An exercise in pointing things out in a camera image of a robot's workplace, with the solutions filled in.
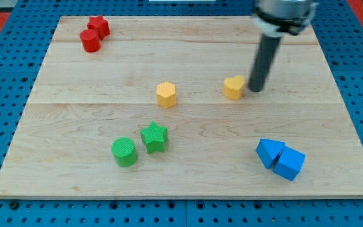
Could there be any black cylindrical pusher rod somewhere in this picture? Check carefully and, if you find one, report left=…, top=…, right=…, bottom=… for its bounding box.
left=248, top=35, right=281, bottom=92

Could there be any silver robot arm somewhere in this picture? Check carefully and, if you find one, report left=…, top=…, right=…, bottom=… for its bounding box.
left=248, top=0, right=318, bottom=92

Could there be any blue triangle block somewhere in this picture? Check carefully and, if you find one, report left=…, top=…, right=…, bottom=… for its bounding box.
left=256, top=138, right=285, bottom=169

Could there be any green star block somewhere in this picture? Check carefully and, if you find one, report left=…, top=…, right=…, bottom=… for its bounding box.
left=140, top=121, right=168, bottom=154

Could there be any red star block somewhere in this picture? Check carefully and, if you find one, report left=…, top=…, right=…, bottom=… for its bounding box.
left=87, top=15, right=111, bottom=40

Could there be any yellow heart block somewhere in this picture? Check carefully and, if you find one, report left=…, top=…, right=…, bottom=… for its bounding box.
left=222, top=75, right=245, bottom=100

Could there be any yellow hexagon block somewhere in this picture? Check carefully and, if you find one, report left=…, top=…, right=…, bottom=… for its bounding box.
left=156, top=81, right=176, bottom=108

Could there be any blue cube block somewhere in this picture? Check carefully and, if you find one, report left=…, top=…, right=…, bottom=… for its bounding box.
left=273, top=146, right=306, bottom=181

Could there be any wooden board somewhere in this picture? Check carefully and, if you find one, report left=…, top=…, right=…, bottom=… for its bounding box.
left=0, top=16, right=363, bottom=200

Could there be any green cylinder block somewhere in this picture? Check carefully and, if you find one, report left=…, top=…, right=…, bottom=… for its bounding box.
left=111, top=137, right=137, bottom=167

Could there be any red cylinder block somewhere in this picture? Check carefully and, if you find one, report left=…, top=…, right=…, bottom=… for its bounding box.
left=79, top=29, right=101, bottom=52

